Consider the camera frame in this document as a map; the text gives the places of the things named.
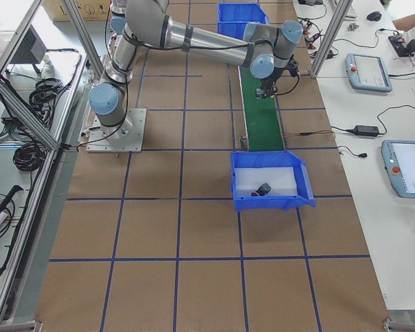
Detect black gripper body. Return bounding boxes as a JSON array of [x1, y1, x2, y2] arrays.
[[261, 68, 284, 92]]

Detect red push button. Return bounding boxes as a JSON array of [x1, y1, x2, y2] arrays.
[[250, 183, 272, 196]]

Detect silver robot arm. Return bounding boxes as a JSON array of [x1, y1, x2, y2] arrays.
[[89, 1, 303, 142]]

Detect person's hand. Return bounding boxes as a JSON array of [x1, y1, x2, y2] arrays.
[[393, 14, 415, 31]]

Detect green conveyor belt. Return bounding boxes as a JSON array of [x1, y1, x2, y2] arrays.
[[239, 67, 284, 151]]

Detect blue bin left side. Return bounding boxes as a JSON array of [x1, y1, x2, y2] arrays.
[[217, 3, 269, 39]]

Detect blue bin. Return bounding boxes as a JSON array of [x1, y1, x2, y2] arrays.
[[230, 151, 316, 212], [217, 3, 269, 39]]

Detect white foam pad right bin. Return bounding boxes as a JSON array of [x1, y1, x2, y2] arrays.
[[235, 167, 297, 196]]

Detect blue bin right side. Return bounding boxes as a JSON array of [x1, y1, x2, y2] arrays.
[[230, 151, 316, 212]]

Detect teach pendant near left bin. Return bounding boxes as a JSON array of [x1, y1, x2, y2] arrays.
[[344, 53, 393, 93]]

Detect teach pendant bin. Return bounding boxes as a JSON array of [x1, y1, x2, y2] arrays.
[[344, 53, 393, 93], [381, 140, 415, 199]]

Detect black power adapter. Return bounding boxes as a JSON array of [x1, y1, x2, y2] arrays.
[[353, 125, 380, 137]]

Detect black computer mouse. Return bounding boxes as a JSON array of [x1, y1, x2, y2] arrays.
[[366, 11, 382, 21]]

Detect black circuit board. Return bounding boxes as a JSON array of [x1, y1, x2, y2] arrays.
[[388, 35, 415, 57]]

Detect teach pendant near right bin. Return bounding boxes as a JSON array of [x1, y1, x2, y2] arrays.
[[381, 140, 415, 199]]

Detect brown paper table cover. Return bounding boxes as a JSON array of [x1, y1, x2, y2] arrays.
[[34, 0, 391, 332]]

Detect cardboard box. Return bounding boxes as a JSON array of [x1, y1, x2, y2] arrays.
[[42, 0, 111, 21]]

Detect grey control box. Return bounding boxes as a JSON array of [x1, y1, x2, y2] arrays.
[[10, 26, 47, 75]]

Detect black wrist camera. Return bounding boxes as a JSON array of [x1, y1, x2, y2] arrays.
[[286, 57, 299, 77]]

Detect aluminium frame post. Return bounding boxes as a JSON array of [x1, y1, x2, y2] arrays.
[[311, 0, 352, 78]]

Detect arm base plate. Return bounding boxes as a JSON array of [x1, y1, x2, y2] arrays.
[[86, 108, 147, 153]]

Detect coiled black cables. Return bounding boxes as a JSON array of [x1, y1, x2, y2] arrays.
[[28, 77, 70, 118]]

